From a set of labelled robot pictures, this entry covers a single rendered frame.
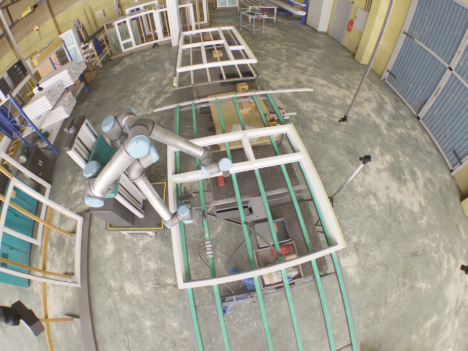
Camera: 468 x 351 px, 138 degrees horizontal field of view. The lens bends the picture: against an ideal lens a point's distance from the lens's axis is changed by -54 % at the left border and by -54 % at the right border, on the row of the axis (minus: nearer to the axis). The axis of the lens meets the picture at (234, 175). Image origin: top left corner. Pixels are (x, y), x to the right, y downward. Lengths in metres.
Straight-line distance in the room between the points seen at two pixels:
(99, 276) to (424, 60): 8.72
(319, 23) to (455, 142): 7.43
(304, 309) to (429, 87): 6.26
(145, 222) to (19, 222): 3.00
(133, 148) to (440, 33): 6.90
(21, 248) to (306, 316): 4.93
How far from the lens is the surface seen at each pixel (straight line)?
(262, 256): 1.97
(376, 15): 7.78
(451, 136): 6.42
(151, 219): 2.55
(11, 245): 4.51
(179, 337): 2.77
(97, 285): 3.27
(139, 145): 1.02
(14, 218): 4.57
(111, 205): 2.26
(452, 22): 6.69
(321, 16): 10.17
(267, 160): 1.97
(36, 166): 4.79
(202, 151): 1.40
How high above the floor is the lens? 2.54
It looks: 59 degrees down
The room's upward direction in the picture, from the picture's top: 2 degrees counter-clockwise
